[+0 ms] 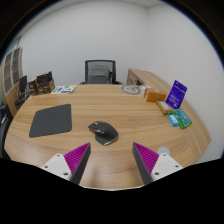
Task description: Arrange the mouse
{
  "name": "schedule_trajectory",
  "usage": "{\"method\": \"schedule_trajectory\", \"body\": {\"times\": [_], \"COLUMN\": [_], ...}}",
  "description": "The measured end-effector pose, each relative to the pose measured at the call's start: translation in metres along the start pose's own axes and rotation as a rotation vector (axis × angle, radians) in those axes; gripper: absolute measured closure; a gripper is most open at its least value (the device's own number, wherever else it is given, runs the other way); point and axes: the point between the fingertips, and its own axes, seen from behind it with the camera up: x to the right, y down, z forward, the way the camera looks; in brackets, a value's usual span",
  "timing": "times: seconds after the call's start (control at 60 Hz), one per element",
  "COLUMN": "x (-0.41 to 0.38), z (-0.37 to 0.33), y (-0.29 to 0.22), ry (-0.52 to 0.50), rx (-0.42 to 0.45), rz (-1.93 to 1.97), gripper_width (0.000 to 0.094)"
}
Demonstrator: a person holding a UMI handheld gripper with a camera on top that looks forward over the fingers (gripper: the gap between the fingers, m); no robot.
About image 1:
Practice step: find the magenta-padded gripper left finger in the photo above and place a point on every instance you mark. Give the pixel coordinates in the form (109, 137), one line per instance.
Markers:
(56, 164)

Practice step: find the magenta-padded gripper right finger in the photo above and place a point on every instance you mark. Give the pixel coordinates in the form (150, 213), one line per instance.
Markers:
(166, 163)

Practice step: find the black computer mouse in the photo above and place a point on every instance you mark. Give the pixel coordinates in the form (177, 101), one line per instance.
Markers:
(104, 133)

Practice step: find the dark grey mouse pad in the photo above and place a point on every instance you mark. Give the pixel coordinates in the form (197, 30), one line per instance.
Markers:
(51, 120)

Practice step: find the small blue box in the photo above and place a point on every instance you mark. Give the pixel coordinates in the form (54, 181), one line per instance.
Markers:
(173, 120)

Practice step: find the green package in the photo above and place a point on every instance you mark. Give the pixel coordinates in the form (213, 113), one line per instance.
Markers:
(182, 118)

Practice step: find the small tan box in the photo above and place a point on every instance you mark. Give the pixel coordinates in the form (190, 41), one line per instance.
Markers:
(164, 107)

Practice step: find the large black office chair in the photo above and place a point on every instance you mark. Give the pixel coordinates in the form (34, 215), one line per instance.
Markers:
(4, 126)

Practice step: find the orange brown cardboard box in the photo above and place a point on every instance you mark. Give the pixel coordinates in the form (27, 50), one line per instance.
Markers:
(155, 96)

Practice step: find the purple card package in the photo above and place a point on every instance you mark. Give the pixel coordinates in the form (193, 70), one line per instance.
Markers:
(176, 94)

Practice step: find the white green printed sheet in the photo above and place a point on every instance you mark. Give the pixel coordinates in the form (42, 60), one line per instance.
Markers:
(64, 89)

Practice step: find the tan-topped dark cardboard box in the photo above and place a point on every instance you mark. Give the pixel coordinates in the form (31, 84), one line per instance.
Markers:
(32, 86)

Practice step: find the small black chair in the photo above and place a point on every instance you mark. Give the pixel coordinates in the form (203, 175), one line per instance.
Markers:
(22, 84)

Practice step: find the black flat carton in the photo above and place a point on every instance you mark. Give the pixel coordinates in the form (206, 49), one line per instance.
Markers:
(44, 77)

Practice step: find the wooden side desk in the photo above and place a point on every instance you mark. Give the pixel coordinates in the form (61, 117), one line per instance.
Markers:
(146, 77)

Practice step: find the grey backpack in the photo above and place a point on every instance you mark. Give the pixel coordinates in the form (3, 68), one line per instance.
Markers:
(98, 74)

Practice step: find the wooden shelf unit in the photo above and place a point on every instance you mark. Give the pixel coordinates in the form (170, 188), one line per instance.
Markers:
(12, 66)

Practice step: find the black mesh office chair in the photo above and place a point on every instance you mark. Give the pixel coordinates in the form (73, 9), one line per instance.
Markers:
(113, 68)

